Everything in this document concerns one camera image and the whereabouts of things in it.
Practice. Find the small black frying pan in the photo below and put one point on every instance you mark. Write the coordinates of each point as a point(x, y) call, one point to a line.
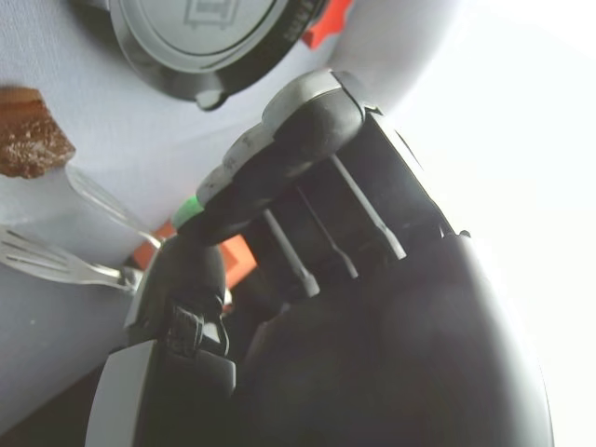
point(195, 42)

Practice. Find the orange food piece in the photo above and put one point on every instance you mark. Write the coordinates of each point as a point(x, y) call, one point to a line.
point(28, 139)

